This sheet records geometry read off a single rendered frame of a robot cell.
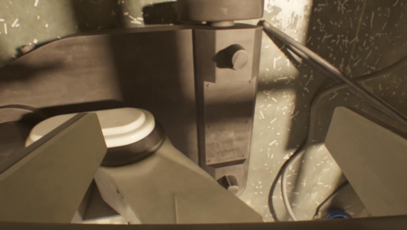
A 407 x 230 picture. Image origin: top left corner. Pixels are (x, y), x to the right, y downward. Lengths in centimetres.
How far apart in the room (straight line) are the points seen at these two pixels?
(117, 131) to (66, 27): 38
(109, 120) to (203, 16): 26
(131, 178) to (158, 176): 4
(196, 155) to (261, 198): 61
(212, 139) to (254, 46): 25
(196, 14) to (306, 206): 118
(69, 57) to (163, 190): 32
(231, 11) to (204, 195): 33
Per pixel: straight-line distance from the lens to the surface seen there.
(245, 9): 45
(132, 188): 31
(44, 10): 67
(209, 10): 43
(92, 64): 47
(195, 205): 25
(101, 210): 48
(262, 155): 91
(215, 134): 52
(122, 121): 36
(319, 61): 72
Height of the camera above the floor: 61
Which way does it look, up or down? 60 degrees down
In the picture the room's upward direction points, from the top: 157 degrees clockwise
